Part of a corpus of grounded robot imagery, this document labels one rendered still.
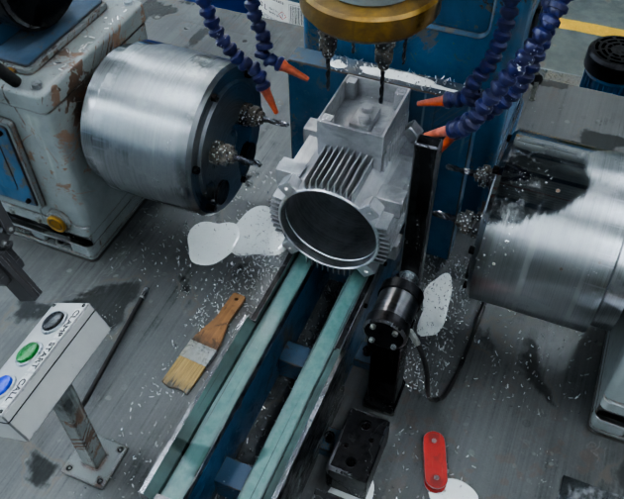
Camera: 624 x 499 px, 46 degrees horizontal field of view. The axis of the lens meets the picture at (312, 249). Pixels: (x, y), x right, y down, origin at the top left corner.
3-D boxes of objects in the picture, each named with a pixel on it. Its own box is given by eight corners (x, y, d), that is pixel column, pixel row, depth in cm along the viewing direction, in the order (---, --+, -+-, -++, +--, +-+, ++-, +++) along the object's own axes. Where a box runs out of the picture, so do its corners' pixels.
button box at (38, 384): (76, 327, 98) (52, 299, 95) (113, 328, 94) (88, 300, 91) (-7, 436, 87) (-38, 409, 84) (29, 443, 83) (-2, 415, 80)
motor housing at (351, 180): (320, 175, 129) (320, 85, 115) (425, 205, 124) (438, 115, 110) (271, 255, 117) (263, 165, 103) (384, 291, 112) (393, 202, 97)
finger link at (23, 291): (1, 254, 83) (-3, 258, 83) (40, 296, 87) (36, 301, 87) (-15, 255, 85) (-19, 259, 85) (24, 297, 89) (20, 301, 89)
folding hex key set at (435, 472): (421, 436, 109) (422, 430, 107) (443, 437, 109) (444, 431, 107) (424, 493, 103) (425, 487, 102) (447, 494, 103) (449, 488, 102)
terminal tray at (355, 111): (345, 111, 116) (346, 72, 111) (409, 128, 113) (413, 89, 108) (314, 157, 109) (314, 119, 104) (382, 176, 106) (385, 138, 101)
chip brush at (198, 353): (228, 291, 127) (227, 288, 127) (253, 301, 126) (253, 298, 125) (160, 384, 115) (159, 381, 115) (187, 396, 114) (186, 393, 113)
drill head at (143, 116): (114, 111, 143) (82, -9, 124) (286, 158, 133) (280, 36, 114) (34, 195, 127) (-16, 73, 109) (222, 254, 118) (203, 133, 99)
